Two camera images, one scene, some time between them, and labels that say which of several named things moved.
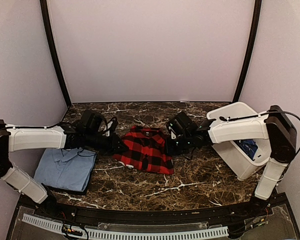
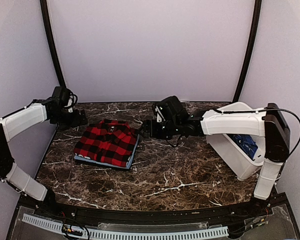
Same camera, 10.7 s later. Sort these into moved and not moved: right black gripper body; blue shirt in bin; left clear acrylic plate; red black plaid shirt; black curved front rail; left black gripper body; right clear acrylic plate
Moved: left black gripper body; right black gripper body; red black plaid shirt
Not moved: left clear acrylic plate; right clear acrylic plate; blue shirt in bin; black curved front rail
